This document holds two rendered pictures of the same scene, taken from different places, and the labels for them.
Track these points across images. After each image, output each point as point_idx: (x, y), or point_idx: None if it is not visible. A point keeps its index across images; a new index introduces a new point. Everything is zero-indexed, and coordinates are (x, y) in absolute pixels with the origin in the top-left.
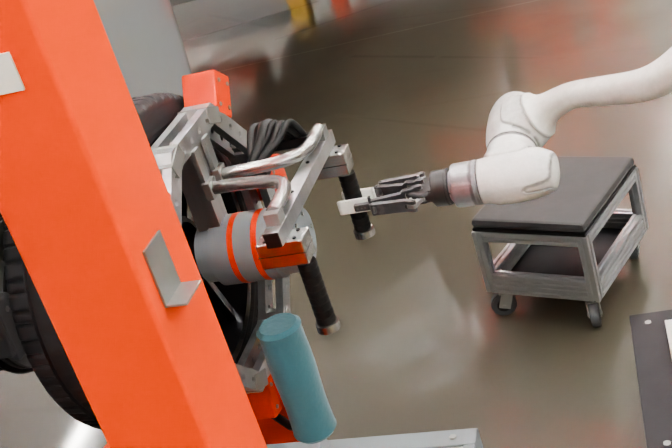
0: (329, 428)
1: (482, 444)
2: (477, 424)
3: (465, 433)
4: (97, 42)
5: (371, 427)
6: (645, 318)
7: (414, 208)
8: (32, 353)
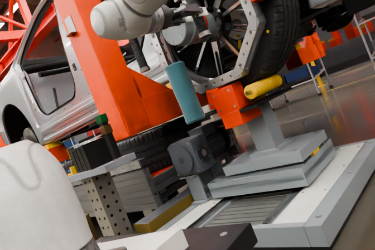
0: (186, 120)
1: (342, 249)
2: (374, 244)
3: (318, 221)
4: None
5: None
6: (231, 232)
7: None
8: None
